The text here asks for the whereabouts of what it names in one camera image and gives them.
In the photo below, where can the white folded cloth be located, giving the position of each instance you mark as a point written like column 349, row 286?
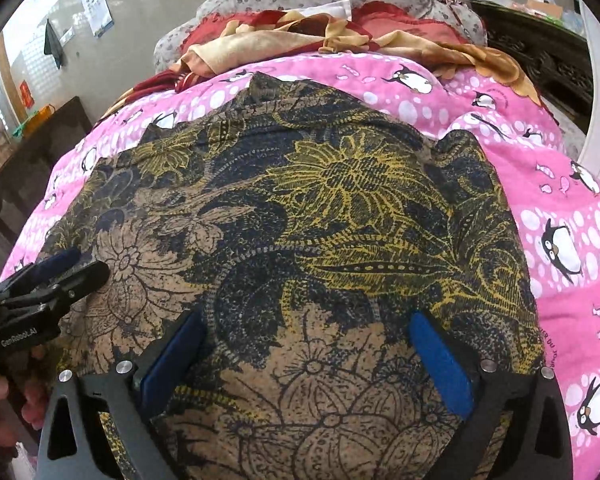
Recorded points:
column 330, row 10

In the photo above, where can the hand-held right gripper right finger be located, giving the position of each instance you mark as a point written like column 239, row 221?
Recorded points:
column 440, row 360

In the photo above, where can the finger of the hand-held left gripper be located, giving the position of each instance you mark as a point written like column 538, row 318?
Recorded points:
column 82, row 275
column 55, row 262

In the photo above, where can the red wall sign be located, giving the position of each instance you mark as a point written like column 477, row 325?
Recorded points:
column 27, row 94

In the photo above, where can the dark floral patterned garment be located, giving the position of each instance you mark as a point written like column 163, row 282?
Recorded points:
column 305, row 210

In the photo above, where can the person's left hand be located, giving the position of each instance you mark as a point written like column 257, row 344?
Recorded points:
column 0, row 410

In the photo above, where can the white wall poster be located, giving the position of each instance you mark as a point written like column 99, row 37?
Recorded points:
column 96, row 4

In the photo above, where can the dark hanging cloth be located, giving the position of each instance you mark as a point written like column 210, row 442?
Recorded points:
column 54, row 42

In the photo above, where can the dark wooden table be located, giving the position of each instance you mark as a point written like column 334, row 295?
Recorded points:
column 35, row 165

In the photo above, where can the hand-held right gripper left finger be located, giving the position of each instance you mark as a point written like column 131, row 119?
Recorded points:
column 167, row 365

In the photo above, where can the red and gold cloth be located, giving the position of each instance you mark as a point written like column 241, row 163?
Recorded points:
column 260, row 40

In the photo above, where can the pink penguin print blanket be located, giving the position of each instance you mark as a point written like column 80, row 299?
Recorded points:
column 555, row 200

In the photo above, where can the dark carved wooden cabinet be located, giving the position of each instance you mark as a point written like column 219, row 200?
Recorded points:
column 540, row 45

